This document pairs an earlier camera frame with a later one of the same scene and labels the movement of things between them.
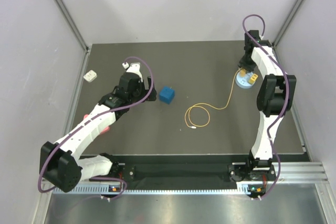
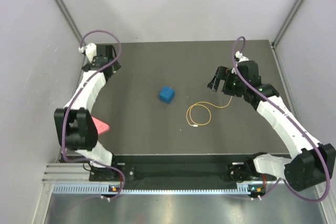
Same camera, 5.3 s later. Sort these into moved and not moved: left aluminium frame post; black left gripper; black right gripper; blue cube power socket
Moved: black right gripper; black left gripper
Not moved: left aluminium frame post; blue cube power socket
